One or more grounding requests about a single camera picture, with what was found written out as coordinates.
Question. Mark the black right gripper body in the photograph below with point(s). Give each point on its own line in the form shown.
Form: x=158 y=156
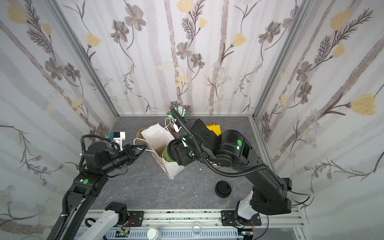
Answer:
x=173 y=150

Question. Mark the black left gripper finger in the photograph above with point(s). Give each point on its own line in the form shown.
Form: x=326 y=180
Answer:
x=137 y=154
x=139 y=147

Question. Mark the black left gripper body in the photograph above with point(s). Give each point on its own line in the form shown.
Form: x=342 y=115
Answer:
x=130 y=153

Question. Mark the white paper gift bag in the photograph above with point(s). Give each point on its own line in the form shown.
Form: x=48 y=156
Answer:
x=157 y=135

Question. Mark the brown pulp cup carrier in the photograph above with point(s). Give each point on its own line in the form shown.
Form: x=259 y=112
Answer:
x=160 y=151

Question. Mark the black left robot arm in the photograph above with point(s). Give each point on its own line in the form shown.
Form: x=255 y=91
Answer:
x=100 y=156

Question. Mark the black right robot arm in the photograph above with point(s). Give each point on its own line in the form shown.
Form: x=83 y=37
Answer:
x=230 y=154

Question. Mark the stacked pulp cup carriers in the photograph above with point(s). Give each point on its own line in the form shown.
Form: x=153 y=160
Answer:
x=139 y=135

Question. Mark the pink straw holder cup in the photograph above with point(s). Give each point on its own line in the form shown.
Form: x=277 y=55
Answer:
x=173 y=129

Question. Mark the yellow paper napkin stack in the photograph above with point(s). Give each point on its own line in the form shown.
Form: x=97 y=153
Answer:
x=215 y=128

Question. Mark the white round knob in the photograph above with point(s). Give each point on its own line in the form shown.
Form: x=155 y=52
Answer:
x=154 y=234

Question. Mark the clear round cap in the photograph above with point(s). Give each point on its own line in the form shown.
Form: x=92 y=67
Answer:
x=197 y=229

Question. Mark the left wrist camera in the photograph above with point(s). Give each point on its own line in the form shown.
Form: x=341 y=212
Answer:
x=118 y=137

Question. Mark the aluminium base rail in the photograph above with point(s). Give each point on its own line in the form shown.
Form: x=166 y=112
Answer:
x=217 y=224

